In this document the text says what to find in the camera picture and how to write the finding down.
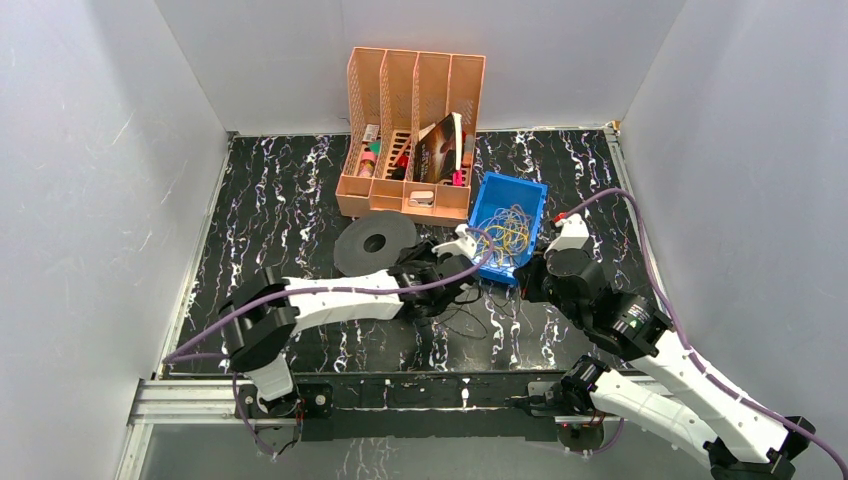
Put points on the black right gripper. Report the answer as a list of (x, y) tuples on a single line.
[(526, 276)]

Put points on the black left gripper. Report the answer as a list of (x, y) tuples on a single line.
[(436, 270)]

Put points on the grey filament spool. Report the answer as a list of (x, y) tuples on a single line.
[(373, 243)]

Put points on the blue plastic bin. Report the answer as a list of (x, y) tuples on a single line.
[(506, 219)]

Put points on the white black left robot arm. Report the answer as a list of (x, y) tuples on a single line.
[(265, 314)]

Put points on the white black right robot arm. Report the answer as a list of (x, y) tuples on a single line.
[(730, 438)]

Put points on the white pink stapler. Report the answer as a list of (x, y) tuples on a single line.
[(421, 199)]

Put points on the red black bottle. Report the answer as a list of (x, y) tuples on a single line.
[(398, 171)]

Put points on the dark book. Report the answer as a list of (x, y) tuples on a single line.
[(438, 154)]

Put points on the pink sticker roll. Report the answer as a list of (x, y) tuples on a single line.
[(367, 164)]

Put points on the pink desk organizer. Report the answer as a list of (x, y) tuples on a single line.
[(394, 97)]

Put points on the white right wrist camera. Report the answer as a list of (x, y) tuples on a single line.
[(572, 233)]

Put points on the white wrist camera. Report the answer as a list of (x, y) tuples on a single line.
[(572, 233), (464, 244)]

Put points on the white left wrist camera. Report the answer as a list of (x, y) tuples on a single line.
[(464, 244)]

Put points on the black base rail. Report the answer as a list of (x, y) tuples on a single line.
[(437, 404)]

